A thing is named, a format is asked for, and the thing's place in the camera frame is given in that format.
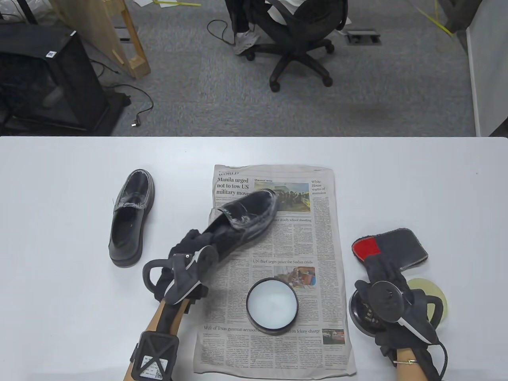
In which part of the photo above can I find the black right hand controller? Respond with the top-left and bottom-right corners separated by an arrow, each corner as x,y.
367,281 -> 445,346

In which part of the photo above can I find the red and grey polishing cloth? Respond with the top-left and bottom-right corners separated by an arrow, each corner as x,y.
352,228 -> 429,273

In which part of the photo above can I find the black swivel office chair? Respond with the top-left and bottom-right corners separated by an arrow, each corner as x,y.
228,0 -> 350,93

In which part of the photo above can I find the black left hand controller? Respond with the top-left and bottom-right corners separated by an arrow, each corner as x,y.
142,245 -> 218,305

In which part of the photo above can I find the round yellow polishing sponge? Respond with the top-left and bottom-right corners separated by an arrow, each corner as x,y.
405,278 -> 448,325

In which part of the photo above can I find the person's left forearm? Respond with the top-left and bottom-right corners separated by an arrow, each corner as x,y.
123,298 -> 192,381

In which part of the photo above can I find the person's right forearm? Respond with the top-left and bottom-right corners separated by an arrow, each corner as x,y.
393,348 -> 428,381

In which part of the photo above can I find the black hand controller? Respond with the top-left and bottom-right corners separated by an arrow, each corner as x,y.
142,245 -> 218,305
367,281 -> 445,346

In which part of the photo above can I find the black leather care cream tin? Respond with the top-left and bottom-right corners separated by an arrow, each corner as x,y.
246,278 -> 299,336

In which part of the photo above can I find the black left wrist camera strap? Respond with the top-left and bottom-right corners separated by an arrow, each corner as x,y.
130,331 -> 180,381

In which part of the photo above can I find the black cabinet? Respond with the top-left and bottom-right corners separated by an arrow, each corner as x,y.
0,20 -> 132,137

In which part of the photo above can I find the thin black floor cable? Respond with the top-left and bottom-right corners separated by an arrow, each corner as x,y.
206,19 -> 239,45

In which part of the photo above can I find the white partition panel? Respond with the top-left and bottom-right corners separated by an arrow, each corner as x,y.
466,0 -> 508,138

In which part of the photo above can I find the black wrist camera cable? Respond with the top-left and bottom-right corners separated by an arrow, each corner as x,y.
428,341 -> 450,379

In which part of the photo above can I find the newspaper sheet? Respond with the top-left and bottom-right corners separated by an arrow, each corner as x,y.
193,164 -> 356,376

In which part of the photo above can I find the black leather shoe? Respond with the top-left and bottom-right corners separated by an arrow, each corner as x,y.
200,189 -> 279,263
108,169 -> 156,269

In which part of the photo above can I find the black power cable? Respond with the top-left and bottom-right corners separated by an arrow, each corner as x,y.
89,59 -> 155,128

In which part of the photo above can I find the person's left hand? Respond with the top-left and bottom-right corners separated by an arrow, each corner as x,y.
153,228 -> 218,305

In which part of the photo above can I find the person's right hand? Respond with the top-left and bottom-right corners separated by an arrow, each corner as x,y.
354,254 -> 440,360

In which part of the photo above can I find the floor socket box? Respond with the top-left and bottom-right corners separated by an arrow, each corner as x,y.
344,29 -> 382,46

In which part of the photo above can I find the wooden frame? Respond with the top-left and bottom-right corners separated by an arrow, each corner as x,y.
50,0 -> 152,79

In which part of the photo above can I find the black cream tin lid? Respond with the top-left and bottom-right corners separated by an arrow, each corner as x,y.
349,288 -> 383,339

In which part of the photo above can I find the yellow floor tape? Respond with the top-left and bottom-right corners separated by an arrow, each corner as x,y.
413,0 -> 455,37

